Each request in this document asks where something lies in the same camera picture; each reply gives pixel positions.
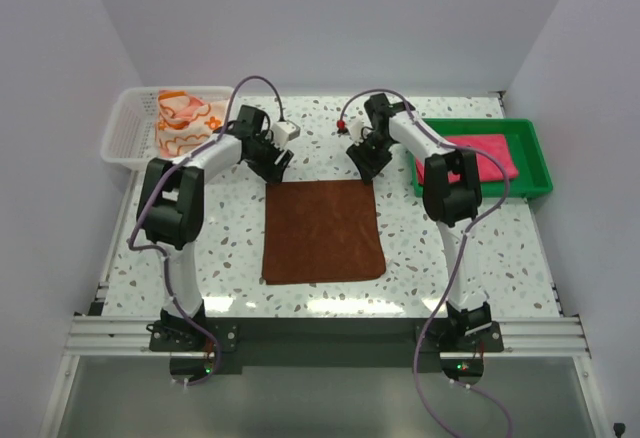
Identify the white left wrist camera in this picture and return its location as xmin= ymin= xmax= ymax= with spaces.
xmin=270 ymin=120 xmax=300 ymax=149

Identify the aluminium rail frame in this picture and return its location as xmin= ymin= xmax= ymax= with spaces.
xmin=61 ymin=302 xmax=611 ymax=437

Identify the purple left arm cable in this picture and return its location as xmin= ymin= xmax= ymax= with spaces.
xmin=127 ymin=75 xmax=289 ymax=387

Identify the green plastic tray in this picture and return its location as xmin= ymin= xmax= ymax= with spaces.
xmin=425 ymin=118 xmax=553 ymax=200

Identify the white plastic laundry basket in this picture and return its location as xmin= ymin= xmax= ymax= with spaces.
xmin=100 ymin=86 xmax=233 ymax=172

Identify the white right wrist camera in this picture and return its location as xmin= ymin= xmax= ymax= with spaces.
xmin=336 ymin=118 xmax=366 ymax=143

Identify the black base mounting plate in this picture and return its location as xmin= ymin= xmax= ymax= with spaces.
xmin=146 ymin=317 xmax=505 ymax=378

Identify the pink microfibre towel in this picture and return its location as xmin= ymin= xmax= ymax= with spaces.
xmin=446 ymin=134 xmax=519 ymax=183

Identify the orange patterned cream towel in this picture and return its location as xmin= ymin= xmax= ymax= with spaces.
xmin=155 ymin=90 xmax=228 ymax=158

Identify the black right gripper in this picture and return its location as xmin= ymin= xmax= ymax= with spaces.
xmin=348 ymin=133 xmax=396 ymax=185

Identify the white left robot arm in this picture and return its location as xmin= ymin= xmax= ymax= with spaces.
xmin=128 ymin=105 xmax=300 ymax=351

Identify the brown towel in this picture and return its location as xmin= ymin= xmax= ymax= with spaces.
xmin=262 ymin=180 xmax=386 ymax=286

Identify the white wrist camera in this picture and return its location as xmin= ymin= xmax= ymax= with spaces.
xmin=270 ymin=120 xmax=300 ymax=149
xmin=336 ymin=118 xmax=366 ymax=143

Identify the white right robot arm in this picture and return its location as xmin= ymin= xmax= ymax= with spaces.
xmin=347 ymin=92 xmax=492 ymax=351

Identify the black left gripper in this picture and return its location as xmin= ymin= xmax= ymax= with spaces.
xmin=245 ymin=130 xmax=293 ymax=185

